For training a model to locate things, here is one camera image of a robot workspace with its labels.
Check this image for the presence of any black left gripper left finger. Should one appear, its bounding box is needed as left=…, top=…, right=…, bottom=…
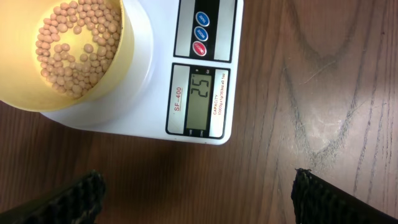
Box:
left=1, top=170, right=106, bottom=224

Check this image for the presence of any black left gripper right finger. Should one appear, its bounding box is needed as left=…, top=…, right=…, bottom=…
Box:
left=291, top=168, right=397, bottom=224

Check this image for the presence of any yellow plastic bowl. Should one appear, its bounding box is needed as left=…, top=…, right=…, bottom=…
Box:
left=1, top=0, right=134, bottom=112

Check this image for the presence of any white digital kitchen scale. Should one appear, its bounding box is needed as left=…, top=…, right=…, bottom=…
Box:
left=47, top=0, right=244, bottom=145

